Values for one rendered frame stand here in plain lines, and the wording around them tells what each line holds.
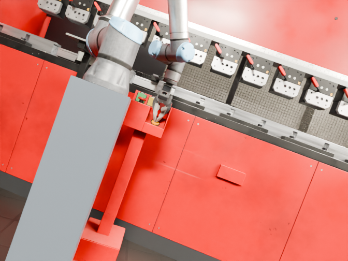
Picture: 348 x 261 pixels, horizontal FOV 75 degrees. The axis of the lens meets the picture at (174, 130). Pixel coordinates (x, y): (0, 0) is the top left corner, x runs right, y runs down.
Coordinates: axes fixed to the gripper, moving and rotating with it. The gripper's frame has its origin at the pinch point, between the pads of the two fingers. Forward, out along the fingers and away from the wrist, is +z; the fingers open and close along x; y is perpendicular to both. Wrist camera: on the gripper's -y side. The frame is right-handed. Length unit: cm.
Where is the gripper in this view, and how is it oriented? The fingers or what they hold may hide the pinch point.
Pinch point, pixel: (156, 119)
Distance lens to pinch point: 109.3
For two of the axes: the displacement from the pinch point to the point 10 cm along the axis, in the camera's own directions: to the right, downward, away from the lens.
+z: -3.5, 9.3, 1.2
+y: -0.4, -1.4, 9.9
